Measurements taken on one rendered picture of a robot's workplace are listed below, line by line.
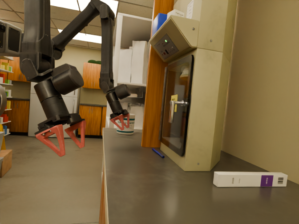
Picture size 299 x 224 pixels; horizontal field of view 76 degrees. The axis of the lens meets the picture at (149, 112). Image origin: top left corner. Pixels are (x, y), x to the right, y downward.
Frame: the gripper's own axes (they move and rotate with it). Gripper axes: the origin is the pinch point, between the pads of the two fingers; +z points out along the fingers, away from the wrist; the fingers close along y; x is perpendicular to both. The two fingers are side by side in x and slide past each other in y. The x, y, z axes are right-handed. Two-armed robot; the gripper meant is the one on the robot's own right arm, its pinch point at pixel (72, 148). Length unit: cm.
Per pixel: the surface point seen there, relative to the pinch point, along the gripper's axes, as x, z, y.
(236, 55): -74, -12, 74
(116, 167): -0.7, 12.7, 19.6
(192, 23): -48, -24, 25
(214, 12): -57, -25, 28
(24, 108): 342, -158, 394
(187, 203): -23.0, 25.4, 1.8
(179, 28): -42, -24, 23
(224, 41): -57, -14, 31
